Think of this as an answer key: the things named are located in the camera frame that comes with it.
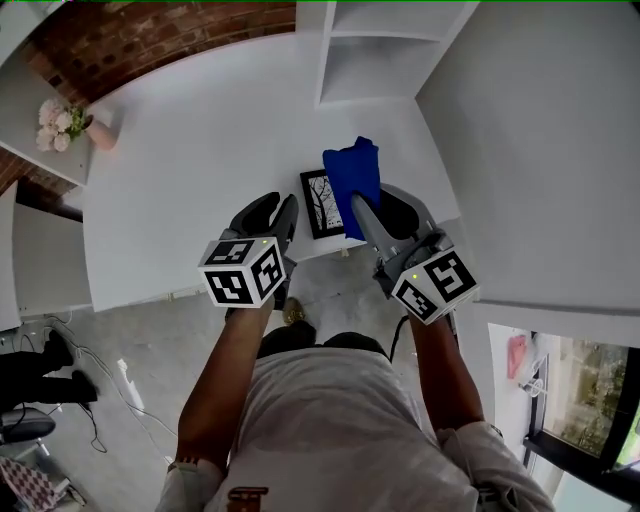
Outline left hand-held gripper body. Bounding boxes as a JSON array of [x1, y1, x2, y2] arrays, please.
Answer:
[[197, 225, 299, 321]]

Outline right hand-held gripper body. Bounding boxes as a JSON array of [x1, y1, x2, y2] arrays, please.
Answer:
[[371, 227, 480, 327]]

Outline black picture frame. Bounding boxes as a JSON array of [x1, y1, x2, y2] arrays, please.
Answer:
[[299, 168, 352, 241]]

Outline blue cloth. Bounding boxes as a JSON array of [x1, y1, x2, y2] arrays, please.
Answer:
[[321, 135, 383, 242]]

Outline person's left forearm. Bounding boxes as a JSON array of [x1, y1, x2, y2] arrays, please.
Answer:
[[176, 298, 276, 472]]

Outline person's right forearm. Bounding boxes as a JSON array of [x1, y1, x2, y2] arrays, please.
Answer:
[[407, 313, 486, 432]]

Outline checkered cloth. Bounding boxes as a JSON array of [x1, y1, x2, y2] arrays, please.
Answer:
[[0, 455, 69, 512]]

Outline person's brown shoe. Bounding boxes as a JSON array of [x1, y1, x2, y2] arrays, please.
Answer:
[[281, 296, 307, 326]]

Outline person's dark trousers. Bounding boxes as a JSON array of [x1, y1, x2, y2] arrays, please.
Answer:
[[256, 319, 391, 362]]

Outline pink hanging item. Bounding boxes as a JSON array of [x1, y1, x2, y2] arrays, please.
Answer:
[[506, 334, 529, 381]]

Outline white open shelf unit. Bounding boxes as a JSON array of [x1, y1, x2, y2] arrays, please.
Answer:
[[313, 0, 482, 108]]

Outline pink vase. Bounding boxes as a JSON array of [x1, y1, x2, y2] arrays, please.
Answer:
[[84, 115, 120, 152]]

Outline person's light grey shirt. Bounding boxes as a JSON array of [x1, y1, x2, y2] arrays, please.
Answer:
[[155, 345, 557, 512]]

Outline white side cabinet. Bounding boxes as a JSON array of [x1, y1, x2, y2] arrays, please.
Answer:
[[0, 180, 94, 331]]

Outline black framed window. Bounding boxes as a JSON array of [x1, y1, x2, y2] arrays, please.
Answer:
[[522, 330, 640, 474]]

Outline pink flower bouquet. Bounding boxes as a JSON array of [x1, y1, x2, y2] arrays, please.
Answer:
[[35, 97, 89, 153]]

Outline grey office chair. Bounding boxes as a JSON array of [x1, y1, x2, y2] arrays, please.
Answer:
[[0, 406, 57, 447]]

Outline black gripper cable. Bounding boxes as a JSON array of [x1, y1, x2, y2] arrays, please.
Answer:
[[388, 314, 412, 362]]

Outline white floor cable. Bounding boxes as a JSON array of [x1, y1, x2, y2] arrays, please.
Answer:
[[43, 313, 180, 466]]

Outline black floor cable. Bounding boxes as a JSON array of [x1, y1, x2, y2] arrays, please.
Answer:
[[74, 402, 109, 455]]

